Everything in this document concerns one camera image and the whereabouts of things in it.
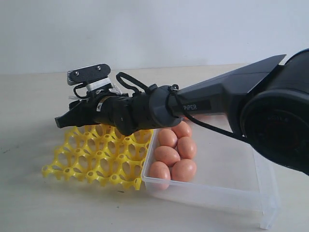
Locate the clear plastic bin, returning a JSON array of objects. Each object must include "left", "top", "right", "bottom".
[{"left": 141, "top": 123, "right": 280, "bottom": 230}]

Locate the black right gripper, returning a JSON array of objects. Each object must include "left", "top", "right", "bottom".
[{"left": 55, "top": 95, "right": 135, "bottom": 128}]

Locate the brown egg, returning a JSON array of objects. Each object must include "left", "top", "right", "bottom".
[
  {"left": 177, "top": 136, "right": 197, "bottom": 159},
  {"left": 154, "top": 146, "right": 181, "bottom": 167},
  {"left": 158, "top": 129, "right": 178, "bottom": 148},
  {"left": 149, "top": 161, "right": 171, "bottom": 190},
  {"left": 171, "top": 159, "right": 197, "bottom": 182},
  {"left": 171, "top": 121, "right": 192, "bottom": 138}
]

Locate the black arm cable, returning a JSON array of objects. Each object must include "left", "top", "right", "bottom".
[{"left": 73, "top": 72, "right": 249, "bottom": 143}]

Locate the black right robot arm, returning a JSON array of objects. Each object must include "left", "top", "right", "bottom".
[{"left": 55, "top": 49, "right": 309, "bottom": 174}]

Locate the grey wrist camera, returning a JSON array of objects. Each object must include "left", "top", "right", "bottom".
[{"left": 67, "top": 64, "right": 111, "bottom": 86}]

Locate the yellow plastic egg tray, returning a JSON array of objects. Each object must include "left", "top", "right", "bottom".
[{"left": 42, "top": 125, "right": 154, "bottom": 190}]

